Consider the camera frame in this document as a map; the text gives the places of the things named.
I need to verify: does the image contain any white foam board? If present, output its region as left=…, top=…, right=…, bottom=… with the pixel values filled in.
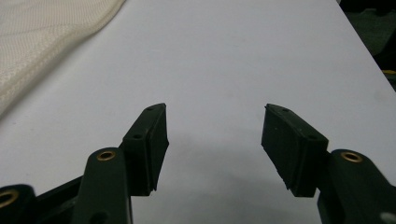
left=0, top=0, right=396, bottom=224

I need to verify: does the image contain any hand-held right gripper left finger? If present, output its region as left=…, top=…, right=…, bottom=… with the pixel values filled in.
left=120, top=103, right=170, bottom=197

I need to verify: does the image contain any cream cloth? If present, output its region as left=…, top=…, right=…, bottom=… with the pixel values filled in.
left=0, top=0, right=127, bottom=118

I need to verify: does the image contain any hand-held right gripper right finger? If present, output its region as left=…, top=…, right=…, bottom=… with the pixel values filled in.
left=261, top=104, right=330, bottom=198

